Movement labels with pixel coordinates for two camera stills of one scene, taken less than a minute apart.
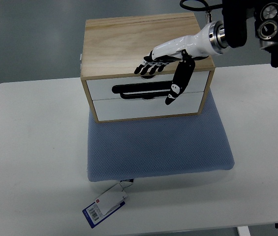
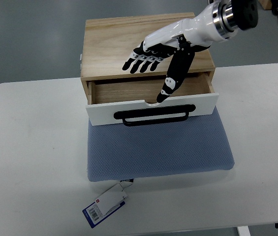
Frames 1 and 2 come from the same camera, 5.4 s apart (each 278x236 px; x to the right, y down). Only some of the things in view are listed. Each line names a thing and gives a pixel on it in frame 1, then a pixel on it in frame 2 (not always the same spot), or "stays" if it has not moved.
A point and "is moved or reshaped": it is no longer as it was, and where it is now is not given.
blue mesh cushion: (129, 149) stays
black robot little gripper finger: (149, 59) -> (129, 62)
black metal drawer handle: (120, 89) -> (122, 115)
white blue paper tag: (105, 205) stays
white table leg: (243, 231) stays
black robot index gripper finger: (161, 67) -> (155, 64)
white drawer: (102, 89) is moved or reshaped
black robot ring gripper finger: (145, 69) -> (140, 59)
